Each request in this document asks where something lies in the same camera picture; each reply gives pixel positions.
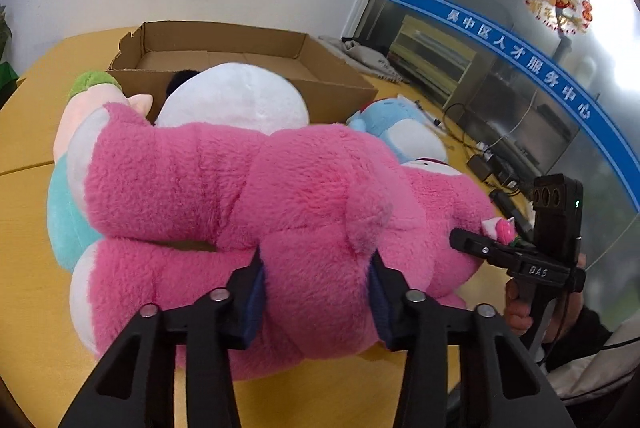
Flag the white cable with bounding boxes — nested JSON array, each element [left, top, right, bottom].
[[480, 82, 543, 153]]

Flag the person's light jacket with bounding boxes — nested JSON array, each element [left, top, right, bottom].
[[547, 323, 640, 409]]

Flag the black power adapter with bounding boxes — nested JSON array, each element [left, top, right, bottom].
[[467, 153, 501, 183]]

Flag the pink plush bear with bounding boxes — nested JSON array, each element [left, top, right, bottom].
[[69, 102, 501, 381]]

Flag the blue banner stripe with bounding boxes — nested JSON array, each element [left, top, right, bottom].
[[387, 0, 640, 229]]

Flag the black flat device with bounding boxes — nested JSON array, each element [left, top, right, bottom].
[[487, 188, 533, 236]]

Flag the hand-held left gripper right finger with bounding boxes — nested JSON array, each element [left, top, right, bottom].
[[370, 253, 578, 428]]

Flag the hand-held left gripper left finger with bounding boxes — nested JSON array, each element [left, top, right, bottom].
[[59, 248, 266, 428]]

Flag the cardboard box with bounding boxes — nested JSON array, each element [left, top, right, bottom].
[[106, 22, 379, 125]]

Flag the green cloth ledge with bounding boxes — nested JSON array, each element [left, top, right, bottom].
[[0, 62, 20, 91]]

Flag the green-haired teal plush toy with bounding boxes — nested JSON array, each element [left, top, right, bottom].
[[47, 68, 153, 273]]

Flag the person's right forearm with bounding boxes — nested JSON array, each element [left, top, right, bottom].
[[542, 303, 613, 369]]

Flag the black cable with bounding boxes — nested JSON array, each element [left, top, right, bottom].
[[442, 102, 501, 169]]

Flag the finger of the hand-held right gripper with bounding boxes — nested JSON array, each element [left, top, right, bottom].
[[449, 228, 536, 269]]

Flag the blue plush bear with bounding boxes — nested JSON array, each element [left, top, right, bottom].
[[347, 96, 448, 169]]

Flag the person's right hand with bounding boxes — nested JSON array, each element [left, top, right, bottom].
[[504, 279, 536, 337]]

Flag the yellow shelf rack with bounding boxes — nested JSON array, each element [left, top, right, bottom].
[[387, 15, 493, 101]]

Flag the white plush toy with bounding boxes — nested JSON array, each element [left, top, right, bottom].
[[155, 62, 310, 133]]

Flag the grey cloth bag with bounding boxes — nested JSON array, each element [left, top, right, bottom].
[[320, 35, 406, 83]]

